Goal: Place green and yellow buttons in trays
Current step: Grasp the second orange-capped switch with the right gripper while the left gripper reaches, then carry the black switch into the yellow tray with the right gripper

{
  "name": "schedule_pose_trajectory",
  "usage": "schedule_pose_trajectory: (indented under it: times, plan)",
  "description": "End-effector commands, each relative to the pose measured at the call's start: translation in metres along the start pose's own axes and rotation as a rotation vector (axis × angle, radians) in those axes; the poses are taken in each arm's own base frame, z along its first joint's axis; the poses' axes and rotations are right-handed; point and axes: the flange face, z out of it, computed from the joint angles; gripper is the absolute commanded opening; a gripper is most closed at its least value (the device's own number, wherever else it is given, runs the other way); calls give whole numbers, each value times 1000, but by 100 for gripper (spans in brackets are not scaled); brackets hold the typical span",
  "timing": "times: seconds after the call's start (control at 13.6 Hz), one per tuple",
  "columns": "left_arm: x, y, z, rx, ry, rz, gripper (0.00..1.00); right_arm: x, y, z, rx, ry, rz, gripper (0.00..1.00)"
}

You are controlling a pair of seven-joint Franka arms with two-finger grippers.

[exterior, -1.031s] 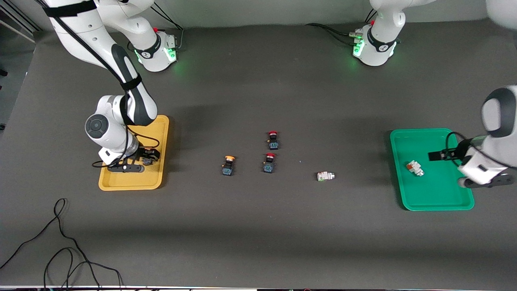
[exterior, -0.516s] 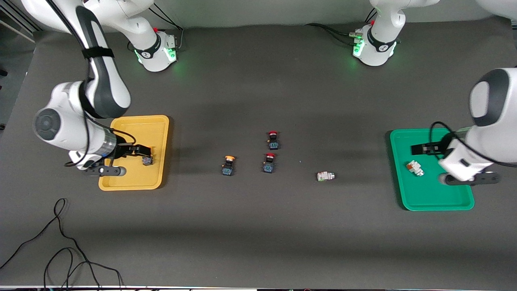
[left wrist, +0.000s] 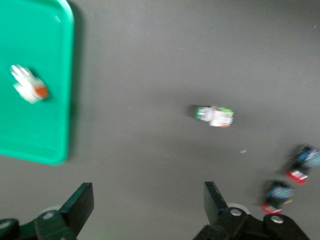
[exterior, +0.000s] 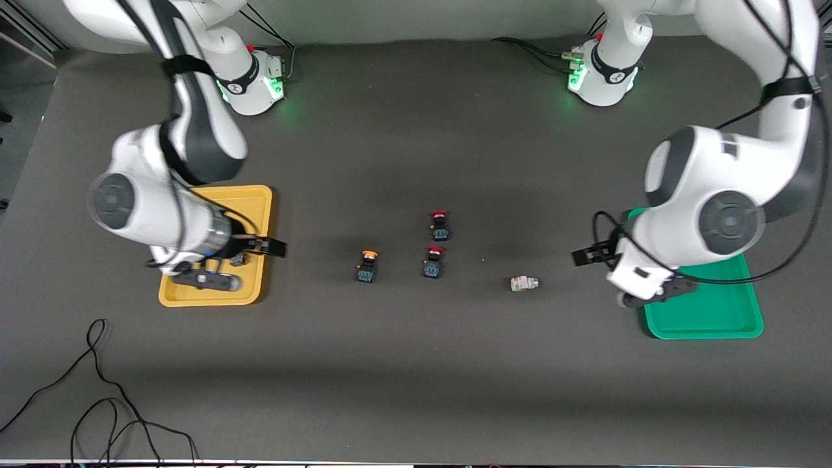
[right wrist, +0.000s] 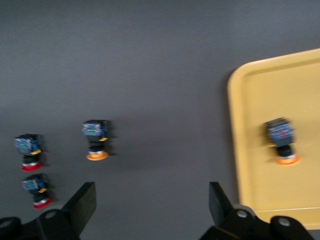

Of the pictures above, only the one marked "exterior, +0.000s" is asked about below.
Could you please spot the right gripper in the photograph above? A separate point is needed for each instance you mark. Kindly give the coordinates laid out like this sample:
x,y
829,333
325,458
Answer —
x,y
246,246

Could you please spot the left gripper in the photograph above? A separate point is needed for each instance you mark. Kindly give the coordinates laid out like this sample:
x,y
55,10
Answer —
x,y
606,250

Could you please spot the yellow push button red-marked block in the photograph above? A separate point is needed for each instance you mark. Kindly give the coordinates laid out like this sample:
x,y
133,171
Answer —
x,y
238,259

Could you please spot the yellow push button green-marked block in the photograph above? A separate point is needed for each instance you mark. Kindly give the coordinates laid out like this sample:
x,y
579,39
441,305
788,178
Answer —
x,y
366,273

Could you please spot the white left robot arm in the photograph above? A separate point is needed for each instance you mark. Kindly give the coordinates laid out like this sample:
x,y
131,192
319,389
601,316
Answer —
x,y
715,175

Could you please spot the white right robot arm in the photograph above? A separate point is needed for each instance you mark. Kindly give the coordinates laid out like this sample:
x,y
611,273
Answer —
x,y
149,195

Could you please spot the yellow plastic tray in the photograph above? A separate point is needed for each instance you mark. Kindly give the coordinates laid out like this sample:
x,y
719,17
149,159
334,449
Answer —
x,y
250,214

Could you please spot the green push button white body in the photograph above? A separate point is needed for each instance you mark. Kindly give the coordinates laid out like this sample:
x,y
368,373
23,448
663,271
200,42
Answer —
x,y
522,283

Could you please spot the green plastic tray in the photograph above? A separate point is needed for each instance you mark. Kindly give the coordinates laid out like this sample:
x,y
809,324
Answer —
x,y
715,312

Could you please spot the red push button black body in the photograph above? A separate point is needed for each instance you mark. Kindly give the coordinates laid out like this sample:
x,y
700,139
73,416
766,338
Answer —
x,y
441,229
433,266

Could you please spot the dark grey table mat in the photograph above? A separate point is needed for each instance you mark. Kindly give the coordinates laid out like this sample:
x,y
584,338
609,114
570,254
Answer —
x,y
416,390

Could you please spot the grey aluminium frame rail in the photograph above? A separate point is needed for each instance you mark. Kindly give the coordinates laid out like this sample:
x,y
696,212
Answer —
x,y
32,36

